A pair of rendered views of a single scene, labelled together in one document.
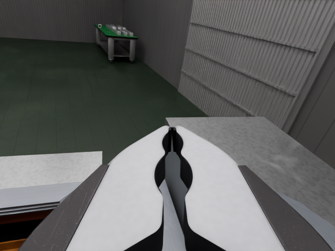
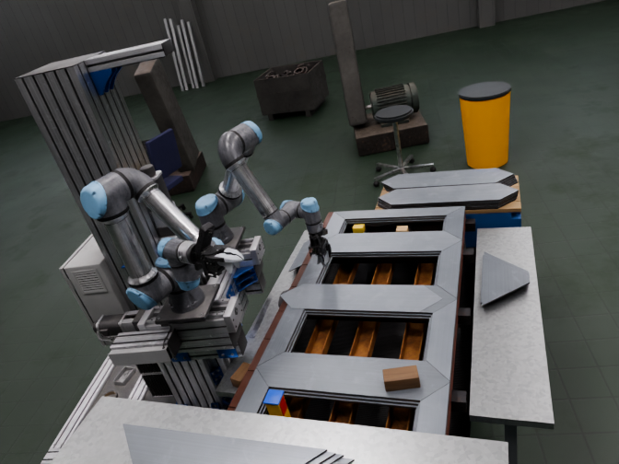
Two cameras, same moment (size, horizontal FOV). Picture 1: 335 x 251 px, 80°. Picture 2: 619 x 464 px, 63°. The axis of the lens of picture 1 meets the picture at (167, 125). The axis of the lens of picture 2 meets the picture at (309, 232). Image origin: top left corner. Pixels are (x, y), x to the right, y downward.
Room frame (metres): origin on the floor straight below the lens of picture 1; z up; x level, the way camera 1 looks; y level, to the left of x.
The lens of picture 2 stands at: (1.18, -0.80, 2.22)
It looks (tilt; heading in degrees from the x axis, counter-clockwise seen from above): 29 degrees down; 134
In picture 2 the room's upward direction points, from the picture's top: 14 degrees counter-clockwise
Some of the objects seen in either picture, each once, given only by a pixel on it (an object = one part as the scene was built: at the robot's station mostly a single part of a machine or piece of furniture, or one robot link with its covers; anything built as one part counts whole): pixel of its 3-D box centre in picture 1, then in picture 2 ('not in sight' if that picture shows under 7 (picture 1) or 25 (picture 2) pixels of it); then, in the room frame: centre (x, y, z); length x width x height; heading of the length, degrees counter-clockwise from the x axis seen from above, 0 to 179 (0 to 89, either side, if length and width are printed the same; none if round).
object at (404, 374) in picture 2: not in sight; (401, 377); (0.46, 0.22, 0.87); 0.12 x 0.06 x 0.05; 35
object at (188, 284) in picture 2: not in sight; (188, 271); (-0.19, -0.01, 1.34); 0.11 x 0.08 x 0.11; 94
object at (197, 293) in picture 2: not in sight; (183, 292); (-0.46, 0.09, 1.09); 0.15 x 0.15 x 0.10
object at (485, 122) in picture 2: not in sight; (485, 126); (-0.54, 3.73, 0.36); 0.46 x 0.46 x 0.73
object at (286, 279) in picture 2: not in sight; (286, 297); (-0.45, 0.61, 0.67); 1.30 x 0.20 x 0.03; 110
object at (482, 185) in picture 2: not in sight; (445, 190); (0.00, 1.64, 0.82); 0.80 x 0.40 x 0.06; 20
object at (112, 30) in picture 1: (113, 40); not in sight; (6.63, 2.07, 0.42); 2.31 x 0.87 x 0.84; 30
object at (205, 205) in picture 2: not in sight; (210, 210); (-0.71, 0.52, 1.20); 0.13 x 0.12 x 0.14; 92
